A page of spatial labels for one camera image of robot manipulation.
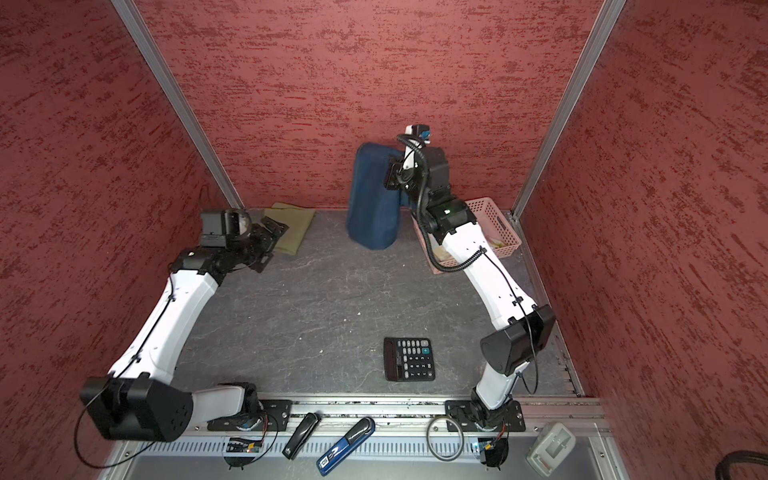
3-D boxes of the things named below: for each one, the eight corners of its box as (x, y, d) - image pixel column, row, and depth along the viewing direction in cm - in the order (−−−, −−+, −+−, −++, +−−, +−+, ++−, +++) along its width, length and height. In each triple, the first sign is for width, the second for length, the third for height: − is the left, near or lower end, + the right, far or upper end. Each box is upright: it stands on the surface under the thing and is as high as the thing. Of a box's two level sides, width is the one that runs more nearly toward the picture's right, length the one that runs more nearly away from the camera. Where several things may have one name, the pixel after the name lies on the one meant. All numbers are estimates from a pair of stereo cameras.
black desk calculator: (383, 381, 82) (383, 378, 79) (384, 341, 89) (384, 337, 86) (433, 381, 82) (435, 378, 79) (430, 341, 89) (431, 337, 86)
